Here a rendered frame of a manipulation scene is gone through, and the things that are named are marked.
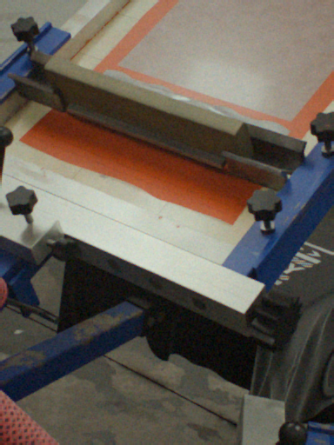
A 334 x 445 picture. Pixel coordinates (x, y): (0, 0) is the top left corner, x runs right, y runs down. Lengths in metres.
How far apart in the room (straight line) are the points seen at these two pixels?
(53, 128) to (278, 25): 0.42
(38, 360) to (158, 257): 0.30
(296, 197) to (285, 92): 0.27
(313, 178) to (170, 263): 0.25
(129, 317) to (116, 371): 1.66
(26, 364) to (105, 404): 1.65
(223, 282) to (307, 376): 0.68
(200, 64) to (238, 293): 0.56
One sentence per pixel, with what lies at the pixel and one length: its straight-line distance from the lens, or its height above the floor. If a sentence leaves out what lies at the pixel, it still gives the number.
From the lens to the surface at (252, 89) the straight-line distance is 1.59.
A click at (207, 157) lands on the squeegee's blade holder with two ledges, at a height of 1.23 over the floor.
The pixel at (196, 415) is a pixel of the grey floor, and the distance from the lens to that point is 3.11.
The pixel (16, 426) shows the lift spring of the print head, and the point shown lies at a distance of 1.00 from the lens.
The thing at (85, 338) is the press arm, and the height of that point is 0.92.
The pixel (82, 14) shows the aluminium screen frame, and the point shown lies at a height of 1.33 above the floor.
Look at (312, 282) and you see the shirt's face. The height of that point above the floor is 0.95.
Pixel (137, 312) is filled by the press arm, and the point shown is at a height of 0.92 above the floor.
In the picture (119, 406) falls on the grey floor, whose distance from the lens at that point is 3.09.
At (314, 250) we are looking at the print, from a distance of 1.93.
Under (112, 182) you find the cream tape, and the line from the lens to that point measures 1.48.
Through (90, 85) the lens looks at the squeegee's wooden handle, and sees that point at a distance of 1.50.
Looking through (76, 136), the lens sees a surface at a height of 1.19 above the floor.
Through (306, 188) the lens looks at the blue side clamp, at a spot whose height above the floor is 1.24.
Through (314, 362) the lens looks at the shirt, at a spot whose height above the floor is 0.79.
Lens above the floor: 1.66
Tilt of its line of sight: 22 degrees down
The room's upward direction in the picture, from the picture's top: 10 degrees clockwise
